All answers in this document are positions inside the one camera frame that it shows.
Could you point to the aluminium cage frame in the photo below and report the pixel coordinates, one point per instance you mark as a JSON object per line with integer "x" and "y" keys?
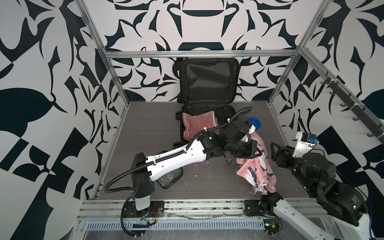
{"x": 284, "y": 49}

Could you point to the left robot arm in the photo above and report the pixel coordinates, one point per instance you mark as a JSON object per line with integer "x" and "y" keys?
{"x": 145, "y": 170}

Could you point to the white slotted cable duct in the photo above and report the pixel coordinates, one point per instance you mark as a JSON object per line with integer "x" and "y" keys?
{"x": 206, "y": 224}

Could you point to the red white striped shirt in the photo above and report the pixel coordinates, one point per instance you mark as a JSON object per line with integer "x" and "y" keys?
{"x": 194, "y": 124}

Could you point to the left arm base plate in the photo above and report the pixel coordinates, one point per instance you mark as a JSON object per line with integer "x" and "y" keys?
{"x": 155, "y": 208}

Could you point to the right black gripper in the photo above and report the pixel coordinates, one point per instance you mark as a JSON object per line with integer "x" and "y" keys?
{"x": 287, "y": 152}

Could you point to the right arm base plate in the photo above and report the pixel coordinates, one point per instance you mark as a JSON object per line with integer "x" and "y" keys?
{"x": 256, "y": 208}

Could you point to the wall hook rack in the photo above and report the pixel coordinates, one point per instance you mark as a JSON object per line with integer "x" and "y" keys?
{"x": 351, "y": 102}

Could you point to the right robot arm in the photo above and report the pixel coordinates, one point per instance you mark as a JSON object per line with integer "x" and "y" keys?
{"x": 344, "y": 203}

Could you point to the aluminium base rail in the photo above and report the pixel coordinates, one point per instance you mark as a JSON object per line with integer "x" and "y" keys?
{"x": 194, "y": 208}

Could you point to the black open suitcase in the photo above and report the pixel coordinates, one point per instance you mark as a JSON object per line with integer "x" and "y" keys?
{"x": 206, "y": 84}

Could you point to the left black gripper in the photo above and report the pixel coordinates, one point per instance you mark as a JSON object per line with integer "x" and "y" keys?
{"x": 250, "y": 153}

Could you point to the blue lid plastic jar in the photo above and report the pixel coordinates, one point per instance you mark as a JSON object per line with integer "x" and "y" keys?
{"x": 256, "y": 124}

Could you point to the clear toiletry pouch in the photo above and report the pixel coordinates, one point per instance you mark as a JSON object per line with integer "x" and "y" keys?
{"x": 169, "y": 179}

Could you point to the pink patterned shorts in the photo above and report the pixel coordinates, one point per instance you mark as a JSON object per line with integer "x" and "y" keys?
{"x": 257, "y": 171}

